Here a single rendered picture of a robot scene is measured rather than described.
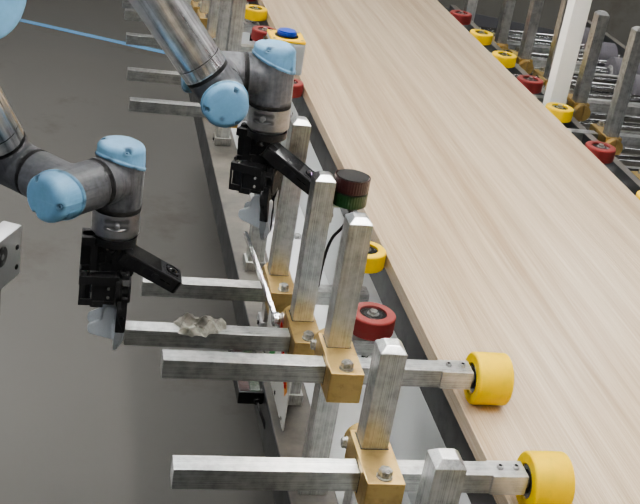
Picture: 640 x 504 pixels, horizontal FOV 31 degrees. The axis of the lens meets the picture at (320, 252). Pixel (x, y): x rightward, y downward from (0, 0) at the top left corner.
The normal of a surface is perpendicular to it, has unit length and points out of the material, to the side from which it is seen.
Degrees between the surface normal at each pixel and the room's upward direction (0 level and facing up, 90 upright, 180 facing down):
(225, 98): 90
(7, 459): 0
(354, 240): 90
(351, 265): 90
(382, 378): 90
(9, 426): 0
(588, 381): 0
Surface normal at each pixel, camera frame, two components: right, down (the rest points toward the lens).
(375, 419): 0.17, 0.45
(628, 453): 0.15, -0.89
